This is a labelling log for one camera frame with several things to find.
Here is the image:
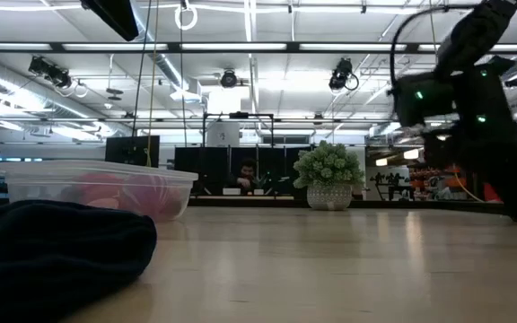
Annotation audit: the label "black monitor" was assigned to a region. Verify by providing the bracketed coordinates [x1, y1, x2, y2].
[104, 135, 161, 169]

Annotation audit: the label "person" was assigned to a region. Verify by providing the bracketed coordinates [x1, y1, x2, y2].
[226, 157, 264, 192]

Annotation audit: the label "clear plastic tupperware container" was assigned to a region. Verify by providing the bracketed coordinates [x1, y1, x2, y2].
[0, 160, 199, 223]

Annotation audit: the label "pink white striped fruit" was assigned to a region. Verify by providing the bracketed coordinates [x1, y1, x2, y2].
[118, 177, 184, 221]

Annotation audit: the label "black hanging cable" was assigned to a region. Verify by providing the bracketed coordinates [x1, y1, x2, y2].
[131, 0, 153, 138]

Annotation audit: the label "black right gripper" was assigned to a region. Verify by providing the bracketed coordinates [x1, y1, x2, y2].
[422, 56, 517, 223]

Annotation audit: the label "dark blue cloth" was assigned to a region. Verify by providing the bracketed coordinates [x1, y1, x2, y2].
[0, 199, 159, 323]

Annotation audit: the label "green potted plant white pot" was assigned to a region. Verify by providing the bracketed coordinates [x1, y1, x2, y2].
[292, 140, 366, 212]

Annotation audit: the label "black table frame rail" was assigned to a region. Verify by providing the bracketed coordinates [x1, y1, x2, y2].
[188, 195, 517, 219]

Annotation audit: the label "black metal frame stand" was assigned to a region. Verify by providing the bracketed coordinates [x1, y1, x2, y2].
[202, 111, 276, 149]

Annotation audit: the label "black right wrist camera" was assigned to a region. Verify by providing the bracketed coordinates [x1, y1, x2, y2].
[390, 74, 457, 129]

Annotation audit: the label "white box on stand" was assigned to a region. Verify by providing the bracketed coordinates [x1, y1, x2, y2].
[206, 120, 241, 148]

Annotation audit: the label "black partition panels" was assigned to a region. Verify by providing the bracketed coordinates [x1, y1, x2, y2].
[173, 145, 313, 196]

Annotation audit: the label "white cable loop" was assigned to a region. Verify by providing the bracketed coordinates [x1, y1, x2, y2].
[174, 3, 199, 31]

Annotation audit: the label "rack with grey orange bins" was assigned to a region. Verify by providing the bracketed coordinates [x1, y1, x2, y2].
[408, 163, 466, 201]

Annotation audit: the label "black overhead frame bar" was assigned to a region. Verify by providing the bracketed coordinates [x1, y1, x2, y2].
[0, 40, 517, 55]

